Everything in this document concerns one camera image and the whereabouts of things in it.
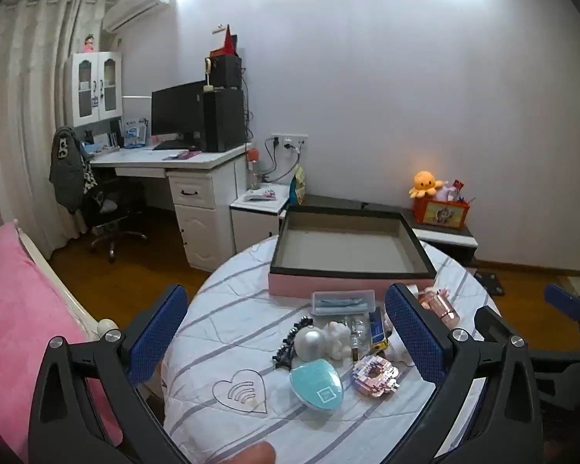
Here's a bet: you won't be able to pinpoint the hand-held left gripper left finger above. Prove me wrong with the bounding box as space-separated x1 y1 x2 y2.
27 283 189 464

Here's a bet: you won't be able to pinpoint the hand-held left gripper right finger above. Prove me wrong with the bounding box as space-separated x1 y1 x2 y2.
385 283 544 464

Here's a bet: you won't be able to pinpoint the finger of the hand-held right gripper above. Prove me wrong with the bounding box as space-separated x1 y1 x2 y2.
474 305 532 349
544 282 580 344

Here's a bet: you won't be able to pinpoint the pink perfume bottle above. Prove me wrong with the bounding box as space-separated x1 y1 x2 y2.
418 287 461 326

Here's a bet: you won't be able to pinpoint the clear plastic bag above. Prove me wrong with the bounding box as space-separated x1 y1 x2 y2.
343 316 370 361

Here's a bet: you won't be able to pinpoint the pink block figure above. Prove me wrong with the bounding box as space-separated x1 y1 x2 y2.
352 355 399 397

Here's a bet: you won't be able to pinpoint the clear plastic case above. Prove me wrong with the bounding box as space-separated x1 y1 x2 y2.
312 289 375 317

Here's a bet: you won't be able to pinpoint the white cat figurine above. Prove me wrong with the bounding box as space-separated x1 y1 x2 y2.
321 321 351 361

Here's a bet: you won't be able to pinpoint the clear heart-shaped dish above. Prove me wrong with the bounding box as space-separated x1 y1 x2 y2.
212 368 270 415

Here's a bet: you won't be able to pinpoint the silver ball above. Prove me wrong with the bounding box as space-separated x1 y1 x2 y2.
295 327 326 362

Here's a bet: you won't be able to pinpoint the pink box with dark rim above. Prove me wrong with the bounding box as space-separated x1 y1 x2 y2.
268 204 437 298

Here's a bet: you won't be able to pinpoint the black hair clip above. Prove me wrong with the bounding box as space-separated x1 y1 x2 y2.
272 318 315 372

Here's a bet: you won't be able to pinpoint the black floor scale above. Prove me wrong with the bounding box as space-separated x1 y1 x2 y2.
474 273 506 297

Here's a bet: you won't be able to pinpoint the dark low cabinet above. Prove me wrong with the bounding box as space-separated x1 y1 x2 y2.
290 193 479 264

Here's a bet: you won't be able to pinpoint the teal compact case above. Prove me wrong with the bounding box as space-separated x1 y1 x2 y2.
289 358 343 404

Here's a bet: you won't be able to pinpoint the orange storage box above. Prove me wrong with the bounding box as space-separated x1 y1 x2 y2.
412 196 471 229

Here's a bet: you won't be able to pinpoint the black office chair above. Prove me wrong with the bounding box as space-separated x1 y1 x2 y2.
84 174 148 264

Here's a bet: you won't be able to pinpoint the white desk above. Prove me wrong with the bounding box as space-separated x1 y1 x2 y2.
84 142 249 271

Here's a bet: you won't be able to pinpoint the white nightstand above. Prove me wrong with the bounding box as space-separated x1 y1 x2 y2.
229 186 291 254

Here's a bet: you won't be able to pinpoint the pink blanket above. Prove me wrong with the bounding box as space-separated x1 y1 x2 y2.
0 222 124 450

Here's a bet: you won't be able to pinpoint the orange octopus plush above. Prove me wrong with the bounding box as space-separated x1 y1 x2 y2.
408 171 446 199

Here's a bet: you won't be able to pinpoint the dark grey jacket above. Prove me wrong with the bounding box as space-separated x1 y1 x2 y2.
49 126 97 213

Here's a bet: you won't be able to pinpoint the yellow and blue snack bag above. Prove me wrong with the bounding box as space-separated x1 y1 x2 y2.
290 167 306 206

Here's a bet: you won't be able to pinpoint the water bottle with red cap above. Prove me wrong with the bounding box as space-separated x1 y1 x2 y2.
247 149 262 189

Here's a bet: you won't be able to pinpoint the blue desk organizer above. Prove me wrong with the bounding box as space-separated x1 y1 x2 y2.
123 123 150 148

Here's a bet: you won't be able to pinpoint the black computer tower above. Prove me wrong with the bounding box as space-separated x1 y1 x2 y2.
202 89 247 153

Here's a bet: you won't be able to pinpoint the black computer monitor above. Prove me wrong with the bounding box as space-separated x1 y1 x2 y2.
151 81 206 148

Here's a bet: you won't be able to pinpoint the white glass-door cabinet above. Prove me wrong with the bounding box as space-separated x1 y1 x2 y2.
64 51 124 129

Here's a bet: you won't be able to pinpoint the beige curtain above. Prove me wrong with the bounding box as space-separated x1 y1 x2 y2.
0 0 112 262

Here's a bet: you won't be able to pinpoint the black speaker box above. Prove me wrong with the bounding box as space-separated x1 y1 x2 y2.
209 55 242 90

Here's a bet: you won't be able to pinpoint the white air conditioner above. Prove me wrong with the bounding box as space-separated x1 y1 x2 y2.
101 0 175 32

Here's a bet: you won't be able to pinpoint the white bed frame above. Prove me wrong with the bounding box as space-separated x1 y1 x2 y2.
17 229 125 349

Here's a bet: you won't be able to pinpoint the black power cables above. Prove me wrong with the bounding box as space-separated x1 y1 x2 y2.
263 138 301 185

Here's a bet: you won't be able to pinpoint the white wall outlet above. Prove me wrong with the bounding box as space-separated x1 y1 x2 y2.
271 133 309 152

